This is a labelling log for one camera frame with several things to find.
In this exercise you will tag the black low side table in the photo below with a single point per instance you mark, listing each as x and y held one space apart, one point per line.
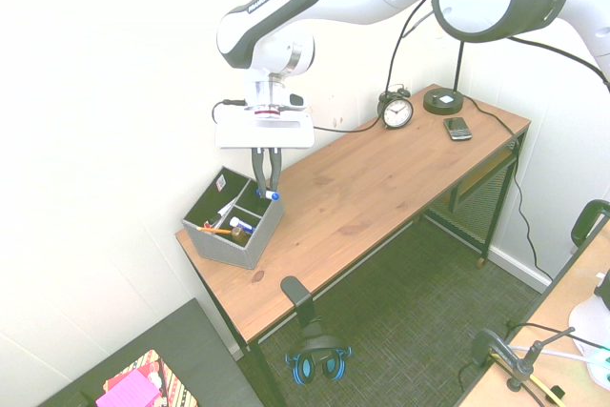
190 354

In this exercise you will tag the grey metal clamp stand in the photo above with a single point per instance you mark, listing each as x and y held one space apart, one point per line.
495 347

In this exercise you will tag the black desk lamp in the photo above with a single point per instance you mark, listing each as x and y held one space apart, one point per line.
443 102

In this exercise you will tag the light wooden robot table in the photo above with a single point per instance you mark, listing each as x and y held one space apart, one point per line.
562 292

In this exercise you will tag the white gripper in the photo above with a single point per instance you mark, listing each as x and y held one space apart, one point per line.
264 136

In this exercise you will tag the grey fabric desk organizer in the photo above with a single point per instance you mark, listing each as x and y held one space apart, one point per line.
229 250

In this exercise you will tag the black headphone hanger clamp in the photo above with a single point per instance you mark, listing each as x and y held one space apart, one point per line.
295 290

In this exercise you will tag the black table clamp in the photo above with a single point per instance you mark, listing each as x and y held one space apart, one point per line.
582 221

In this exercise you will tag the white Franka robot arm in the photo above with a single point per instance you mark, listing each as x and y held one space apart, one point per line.
267 11

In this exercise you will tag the black keypad smartphone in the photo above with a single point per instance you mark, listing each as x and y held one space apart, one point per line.
457 129

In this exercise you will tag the wooden desk with black frame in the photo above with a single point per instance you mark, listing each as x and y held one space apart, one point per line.
357 188

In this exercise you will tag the black twin-bell alarm clock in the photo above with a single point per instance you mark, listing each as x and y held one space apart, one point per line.
395 114

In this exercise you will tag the pink sticky note pad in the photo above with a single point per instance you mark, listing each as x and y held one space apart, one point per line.
128 390

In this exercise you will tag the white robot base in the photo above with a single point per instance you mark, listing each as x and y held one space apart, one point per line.
591 326

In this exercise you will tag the white and blue marker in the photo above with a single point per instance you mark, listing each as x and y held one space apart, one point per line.
242 223
272 196

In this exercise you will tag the red patterned flat box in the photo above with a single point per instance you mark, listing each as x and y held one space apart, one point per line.
176 390

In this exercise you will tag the orange pencil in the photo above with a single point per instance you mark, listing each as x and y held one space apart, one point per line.
217 231

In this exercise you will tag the black and blue headphones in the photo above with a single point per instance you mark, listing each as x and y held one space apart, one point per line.
305 369

